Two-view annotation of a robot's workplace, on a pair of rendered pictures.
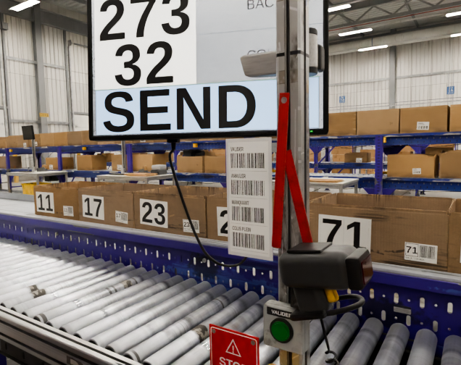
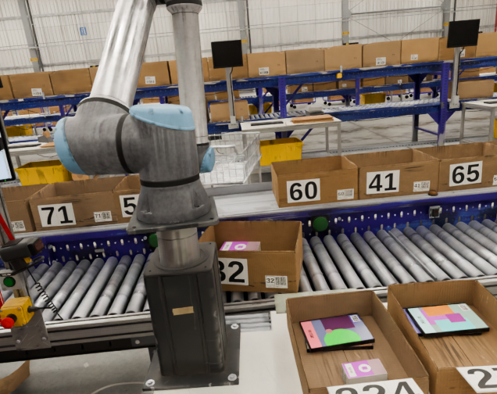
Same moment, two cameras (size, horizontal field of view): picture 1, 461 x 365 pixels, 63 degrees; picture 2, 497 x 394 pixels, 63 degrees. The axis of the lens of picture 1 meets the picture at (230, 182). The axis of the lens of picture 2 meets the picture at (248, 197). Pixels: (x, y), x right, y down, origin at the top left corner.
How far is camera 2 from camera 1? 95 cm
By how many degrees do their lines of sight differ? 36
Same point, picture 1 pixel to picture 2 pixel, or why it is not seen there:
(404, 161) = not seen: hidden behind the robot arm
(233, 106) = not seen: outside the picture
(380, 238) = (79, 213)
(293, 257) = (4, 249)
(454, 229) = (116, 200)
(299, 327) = (17, 277)
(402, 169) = not seen: hidden behind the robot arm
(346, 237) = (59, 216)
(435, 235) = (108, 205)
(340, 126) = (75, 83)
